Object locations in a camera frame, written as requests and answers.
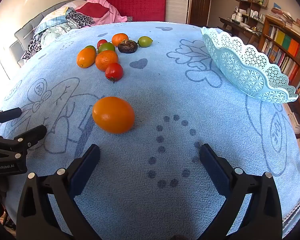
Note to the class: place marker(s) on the large smooth orange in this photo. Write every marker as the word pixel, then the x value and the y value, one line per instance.
pixel 113 115

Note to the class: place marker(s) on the wooden desk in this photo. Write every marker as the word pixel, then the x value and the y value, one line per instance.
pixel 236 27

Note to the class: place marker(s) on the oval smooth orange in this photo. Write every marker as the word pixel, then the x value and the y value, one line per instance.
pixel 86 57

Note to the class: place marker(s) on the red cushion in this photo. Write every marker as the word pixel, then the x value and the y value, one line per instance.
pixel 92 8

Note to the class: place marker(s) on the small framed picture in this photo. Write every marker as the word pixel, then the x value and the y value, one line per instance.
pixel 262 1

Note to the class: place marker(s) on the black and white patterned cloth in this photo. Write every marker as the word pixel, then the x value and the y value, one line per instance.
pixel 80 20

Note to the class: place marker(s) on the light blue lattice basket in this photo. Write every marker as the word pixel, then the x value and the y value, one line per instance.
pixel 240 62

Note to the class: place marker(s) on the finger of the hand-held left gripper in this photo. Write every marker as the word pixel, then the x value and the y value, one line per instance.
pixel 32 135
pixel 7 115

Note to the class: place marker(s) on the red tomato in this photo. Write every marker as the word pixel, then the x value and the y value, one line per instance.
pixel 101 43
pixel 114 71

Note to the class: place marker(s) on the dimpled mandarin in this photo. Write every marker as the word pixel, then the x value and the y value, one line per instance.
pixel 118 38
pixel 106 60

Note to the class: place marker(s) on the small green tomato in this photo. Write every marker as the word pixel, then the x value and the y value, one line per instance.
pixel 145 41
pixel 90 47

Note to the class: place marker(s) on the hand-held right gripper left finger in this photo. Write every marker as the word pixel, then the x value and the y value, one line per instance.
pixel 86 170

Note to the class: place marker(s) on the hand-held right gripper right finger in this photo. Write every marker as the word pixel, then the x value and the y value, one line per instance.
pixel 212 170

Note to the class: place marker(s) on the wooden wardrobe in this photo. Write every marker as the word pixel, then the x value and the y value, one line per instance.
pixel 177 7

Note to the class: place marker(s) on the small wooden shelf unit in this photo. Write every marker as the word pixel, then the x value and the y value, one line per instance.
pixel 250 7

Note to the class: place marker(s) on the pink cloth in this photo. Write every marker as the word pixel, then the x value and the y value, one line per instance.
pixel 115 15

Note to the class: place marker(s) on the dark wooden door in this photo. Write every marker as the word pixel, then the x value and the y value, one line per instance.
pixel 200 2

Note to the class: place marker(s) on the dark brown round fruit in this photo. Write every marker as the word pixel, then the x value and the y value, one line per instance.
pixel 127 47

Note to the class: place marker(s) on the small patterned box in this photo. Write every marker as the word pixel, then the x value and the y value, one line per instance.
pixel 130 18

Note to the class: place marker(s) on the grey sofa bed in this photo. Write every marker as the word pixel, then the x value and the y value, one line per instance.
pixel 25 28

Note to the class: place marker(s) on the large green tomato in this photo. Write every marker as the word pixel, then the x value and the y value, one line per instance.
pixel 107 47

